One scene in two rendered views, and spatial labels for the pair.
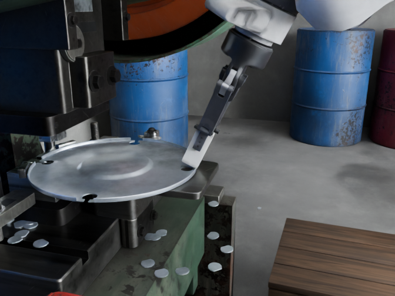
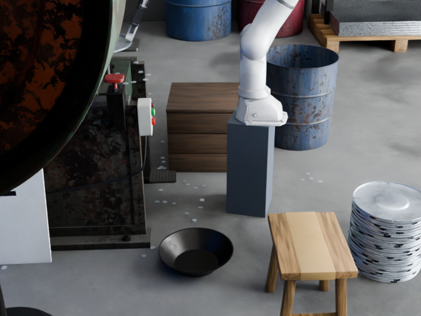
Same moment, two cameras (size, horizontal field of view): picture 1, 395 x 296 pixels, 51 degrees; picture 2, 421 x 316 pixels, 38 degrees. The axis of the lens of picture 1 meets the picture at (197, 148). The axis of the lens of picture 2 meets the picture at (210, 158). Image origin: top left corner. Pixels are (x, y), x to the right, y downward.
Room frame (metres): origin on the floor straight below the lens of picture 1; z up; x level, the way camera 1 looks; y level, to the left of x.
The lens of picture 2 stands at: (-1.73, 0.42, 1.50)
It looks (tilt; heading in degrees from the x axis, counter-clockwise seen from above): 28 degrees down; 343
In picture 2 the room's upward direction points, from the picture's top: 1 degrees counter-clockwise
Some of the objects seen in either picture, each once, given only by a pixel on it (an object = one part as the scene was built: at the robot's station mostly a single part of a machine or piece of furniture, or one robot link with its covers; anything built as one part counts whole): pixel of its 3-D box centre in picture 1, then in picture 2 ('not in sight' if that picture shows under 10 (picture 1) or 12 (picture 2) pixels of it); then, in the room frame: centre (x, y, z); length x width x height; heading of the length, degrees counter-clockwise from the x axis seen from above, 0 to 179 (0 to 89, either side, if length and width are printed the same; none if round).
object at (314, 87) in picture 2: not in sight; (297, 96); (1.12, -0.98, 0.24); 0.42 x 0.42 x 0.48
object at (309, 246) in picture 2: not in sight; (306, 279); (-0.25, -0.39, 0.16); 0.34 x 0.24 x 0.34; 164
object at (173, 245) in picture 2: not in sight; (196, 255); (0.16, -0.11, 0.04); 0.30 x 0.30 x 0.07
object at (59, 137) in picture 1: (53, 128); not in sight; (0.71, 0.26, 0.84); 0.05 x 0.03 x 0.04; 165
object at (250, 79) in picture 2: not in sight; (252, 54); (0.54, -0.48, 0.71); 0.18 x 0.11 x 0.25; 161
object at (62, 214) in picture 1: (54, 188); not in sight; (0.72, 0.27, 0.72); 0.20 x 0.16 x 0.03; 165
